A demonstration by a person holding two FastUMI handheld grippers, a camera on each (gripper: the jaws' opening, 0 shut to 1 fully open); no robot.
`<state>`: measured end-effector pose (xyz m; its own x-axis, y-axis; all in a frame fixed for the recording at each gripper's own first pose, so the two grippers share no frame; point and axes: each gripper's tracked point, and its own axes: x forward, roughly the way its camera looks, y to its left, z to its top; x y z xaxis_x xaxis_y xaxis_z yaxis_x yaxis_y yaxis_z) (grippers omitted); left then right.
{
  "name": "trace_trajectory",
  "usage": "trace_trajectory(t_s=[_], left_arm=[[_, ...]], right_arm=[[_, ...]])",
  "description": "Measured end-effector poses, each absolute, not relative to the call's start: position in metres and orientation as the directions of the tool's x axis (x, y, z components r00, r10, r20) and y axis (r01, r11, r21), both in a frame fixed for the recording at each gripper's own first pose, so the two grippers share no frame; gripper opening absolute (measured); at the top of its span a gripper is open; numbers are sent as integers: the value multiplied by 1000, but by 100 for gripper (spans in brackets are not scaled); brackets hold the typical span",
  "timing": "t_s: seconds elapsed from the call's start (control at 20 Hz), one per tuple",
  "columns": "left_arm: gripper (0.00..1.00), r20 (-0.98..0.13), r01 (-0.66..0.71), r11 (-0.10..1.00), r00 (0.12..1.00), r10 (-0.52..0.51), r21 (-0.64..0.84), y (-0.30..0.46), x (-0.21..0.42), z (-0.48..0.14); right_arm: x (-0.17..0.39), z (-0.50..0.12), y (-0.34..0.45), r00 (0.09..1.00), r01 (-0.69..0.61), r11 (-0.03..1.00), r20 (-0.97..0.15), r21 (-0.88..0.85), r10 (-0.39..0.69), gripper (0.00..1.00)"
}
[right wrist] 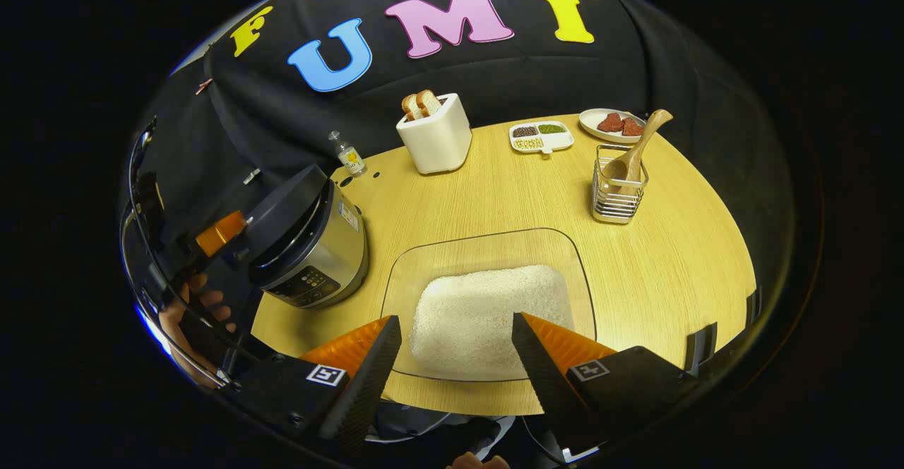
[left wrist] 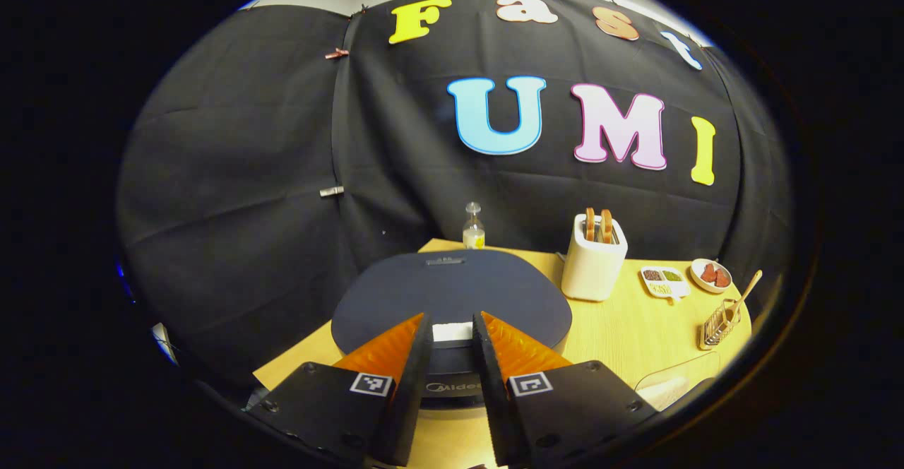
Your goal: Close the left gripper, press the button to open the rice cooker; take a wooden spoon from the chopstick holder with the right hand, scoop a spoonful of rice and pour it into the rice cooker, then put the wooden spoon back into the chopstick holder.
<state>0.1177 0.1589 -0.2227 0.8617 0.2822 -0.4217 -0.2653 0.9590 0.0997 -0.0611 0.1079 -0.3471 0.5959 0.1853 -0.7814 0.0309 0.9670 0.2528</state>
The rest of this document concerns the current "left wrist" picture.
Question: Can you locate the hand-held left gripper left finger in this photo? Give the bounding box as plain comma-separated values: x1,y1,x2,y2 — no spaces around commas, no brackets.
247,312,434,467

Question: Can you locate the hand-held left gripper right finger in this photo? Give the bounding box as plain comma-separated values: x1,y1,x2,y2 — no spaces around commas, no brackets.
472,311,658,468

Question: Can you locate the dark silver rice cooker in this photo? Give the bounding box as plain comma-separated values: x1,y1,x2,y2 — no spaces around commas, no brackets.
331,249,573,410

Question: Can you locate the white rice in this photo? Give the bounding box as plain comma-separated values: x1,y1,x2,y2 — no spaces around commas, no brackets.
646,377,689,410

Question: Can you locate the metal wire chopstick holder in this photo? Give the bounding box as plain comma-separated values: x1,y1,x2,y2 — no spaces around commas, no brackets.
699,299,742,351

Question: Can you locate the wooden spoon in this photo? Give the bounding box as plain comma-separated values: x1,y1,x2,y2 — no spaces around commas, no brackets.
724,270,763,321

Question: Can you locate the clear plastic rice container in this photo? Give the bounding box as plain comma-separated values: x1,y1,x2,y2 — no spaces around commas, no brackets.
634,351,721,413

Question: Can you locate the white toaster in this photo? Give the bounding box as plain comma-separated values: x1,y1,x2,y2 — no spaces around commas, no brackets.
561,213,629,302

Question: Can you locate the small yellow-label glass bottle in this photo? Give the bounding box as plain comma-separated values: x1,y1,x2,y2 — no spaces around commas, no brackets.
463,202,487,249

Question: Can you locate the white divided bean dish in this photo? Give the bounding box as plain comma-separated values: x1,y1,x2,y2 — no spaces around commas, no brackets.
639,266,691,302

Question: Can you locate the small white plate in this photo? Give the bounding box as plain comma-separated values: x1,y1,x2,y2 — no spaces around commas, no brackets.
690,259,733,295

